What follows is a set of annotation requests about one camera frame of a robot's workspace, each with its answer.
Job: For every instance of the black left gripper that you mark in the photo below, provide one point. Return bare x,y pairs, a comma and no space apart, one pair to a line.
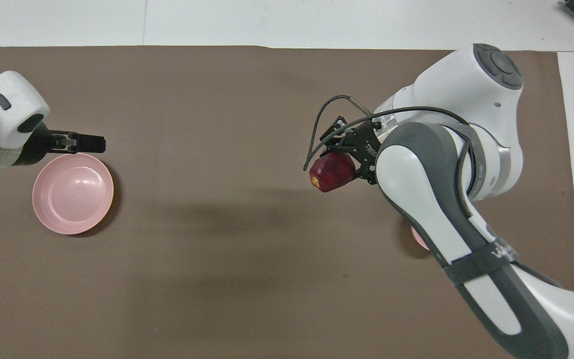
43,144

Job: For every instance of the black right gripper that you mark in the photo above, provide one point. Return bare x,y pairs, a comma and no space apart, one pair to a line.
364,147

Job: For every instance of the dark red apple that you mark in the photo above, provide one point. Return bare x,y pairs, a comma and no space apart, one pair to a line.
332,173

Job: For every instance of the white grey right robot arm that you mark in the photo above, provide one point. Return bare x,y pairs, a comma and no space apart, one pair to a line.
466,89

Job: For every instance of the pink plate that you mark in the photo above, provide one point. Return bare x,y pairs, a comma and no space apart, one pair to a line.
72,194

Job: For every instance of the pink bowl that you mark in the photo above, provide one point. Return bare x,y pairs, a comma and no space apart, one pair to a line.
419,237

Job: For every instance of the brown table mat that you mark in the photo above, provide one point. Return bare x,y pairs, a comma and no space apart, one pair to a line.
227,124

